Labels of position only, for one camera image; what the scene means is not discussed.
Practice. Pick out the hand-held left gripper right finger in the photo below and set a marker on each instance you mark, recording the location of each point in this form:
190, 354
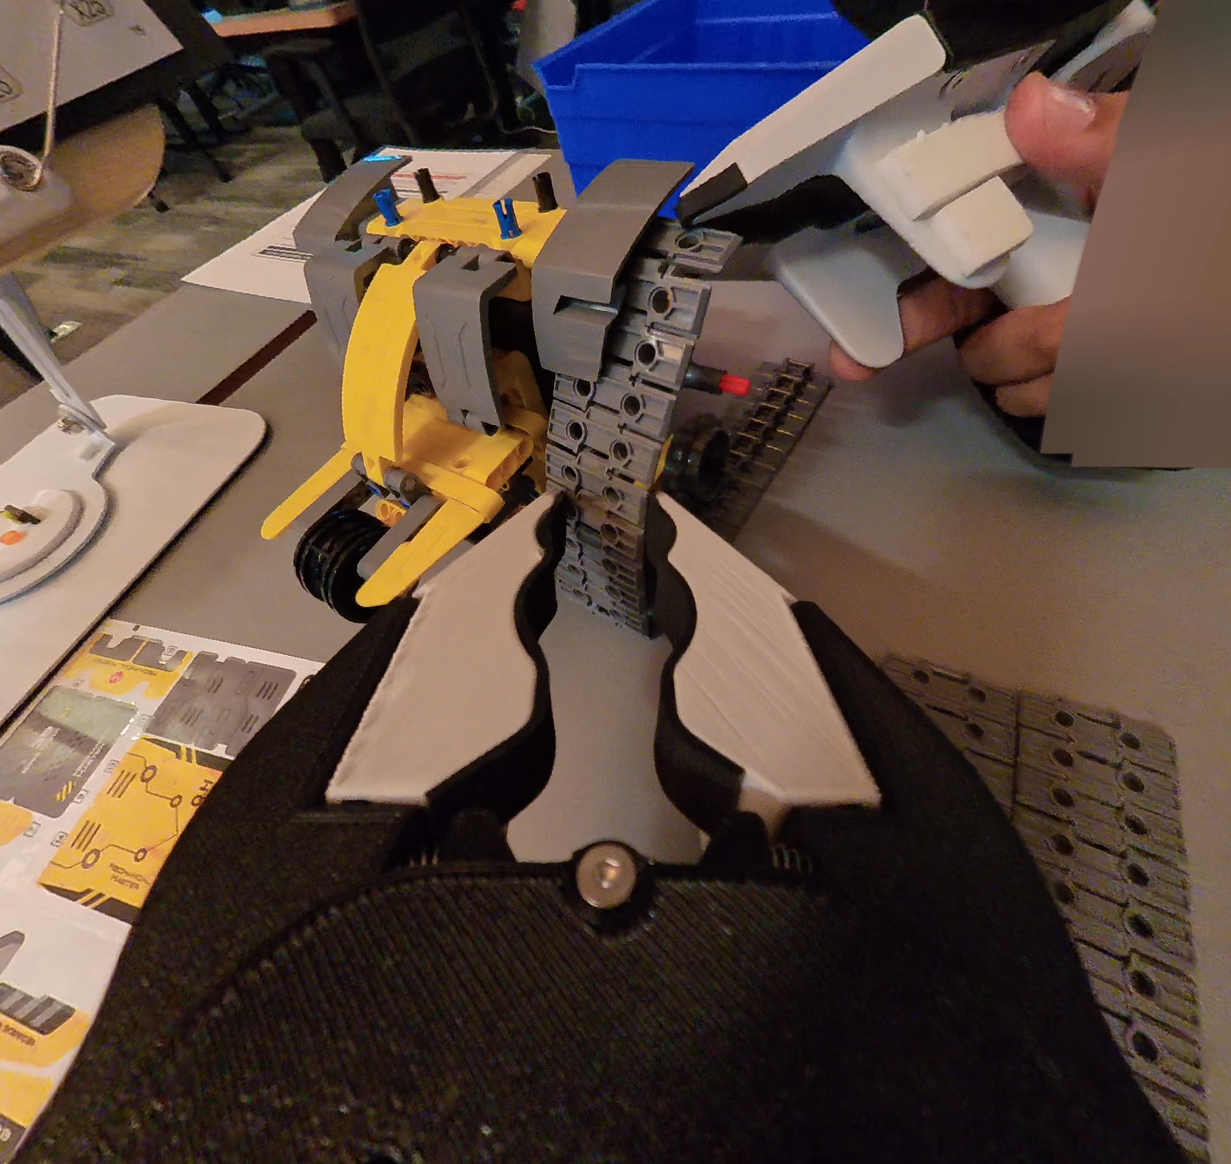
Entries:
769, 702

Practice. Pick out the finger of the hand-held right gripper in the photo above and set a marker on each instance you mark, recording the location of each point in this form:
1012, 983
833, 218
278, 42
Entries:
857, 298
827, 105

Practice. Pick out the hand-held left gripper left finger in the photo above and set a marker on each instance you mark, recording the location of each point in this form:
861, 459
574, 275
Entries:
433, 702

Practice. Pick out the yellow black toy vehicle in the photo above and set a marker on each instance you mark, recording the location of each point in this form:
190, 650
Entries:
385, 356

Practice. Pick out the large grey tread link mat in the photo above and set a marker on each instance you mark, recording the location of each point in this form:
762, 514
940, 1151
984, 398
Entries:
1087, 799

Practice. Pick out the person's right hand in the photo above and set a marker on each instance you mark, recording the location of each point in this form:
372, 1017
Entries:
1058, 124

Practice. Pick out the blue plastic bin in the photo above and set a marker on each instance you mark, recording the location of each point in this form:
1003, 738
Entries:
655, 77

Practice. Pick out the hanging white paper sheet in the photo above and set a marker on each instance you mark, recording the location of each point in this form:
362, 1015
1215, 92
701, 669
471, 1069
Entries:
550, 29

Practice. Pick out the yellow printed sticker sheet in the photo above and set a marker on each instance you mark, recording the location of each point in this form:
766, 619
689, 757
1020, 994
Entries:
97, 702

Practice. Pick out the white book stand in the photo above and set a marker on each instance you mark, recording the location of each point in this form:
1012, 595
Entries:
173, 451

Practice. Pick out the black office chair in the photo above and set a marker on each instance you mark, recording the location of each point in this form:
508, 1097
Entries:
414, 10

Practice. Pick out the printed white paper sheet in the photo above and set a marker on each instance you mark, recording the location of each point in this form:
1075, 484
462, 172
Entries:
261, 260

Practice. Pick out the wooden top office desk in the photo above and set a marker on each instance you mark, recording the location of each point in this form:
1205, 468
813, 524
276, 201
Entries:
290, 17

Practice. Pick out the toy instruction booklet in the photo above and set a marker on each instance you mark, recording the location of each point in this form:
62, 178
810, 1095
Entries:
58, 29

